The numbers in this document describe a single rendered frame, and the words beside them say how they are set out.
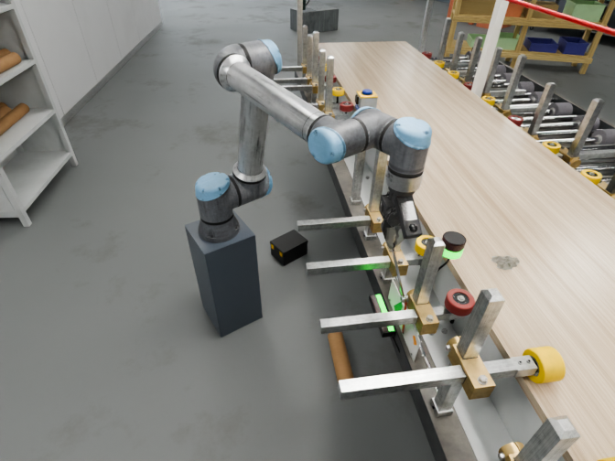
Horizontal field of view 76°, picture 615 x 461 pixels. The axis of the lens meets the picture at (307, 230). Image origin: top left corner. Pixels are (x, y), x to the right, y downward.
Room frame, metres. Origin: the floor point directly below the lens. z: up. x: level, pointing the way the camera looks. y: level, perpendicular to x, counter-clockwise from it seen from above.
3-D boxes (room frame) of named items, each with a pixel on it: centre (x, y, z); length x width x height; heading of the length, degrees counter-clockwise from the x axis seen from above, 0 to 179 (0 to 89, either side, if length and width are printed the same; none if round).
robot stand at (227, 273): (1.44, 0.41, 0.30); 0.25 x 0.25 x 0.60; 34
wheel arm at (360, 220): (1.23, -0.18, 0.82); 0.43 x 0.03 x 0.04; 99
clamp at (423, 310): (0.77, -0.35, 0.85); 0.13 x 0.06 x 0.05; 9
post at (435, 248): (0.79, -0.34, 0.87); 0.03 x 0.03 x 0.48; 9
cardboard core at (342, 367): (1.12, -0.18, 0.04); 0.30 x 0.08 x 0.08; 9
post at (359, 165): (1.55, -0.22, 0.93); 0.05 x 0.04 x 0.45; 9
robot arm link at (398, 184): (0.89, -0.25, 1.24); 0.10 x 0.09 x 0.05; 99
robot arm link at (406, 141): (0.89, -0.25, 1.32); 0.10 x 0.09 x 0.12; 39
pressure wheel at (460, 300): (0.77, -0.45, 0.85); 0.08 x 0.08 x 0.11
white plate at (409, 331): (0.82, -0.31, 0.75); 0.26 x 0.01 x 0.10; 9
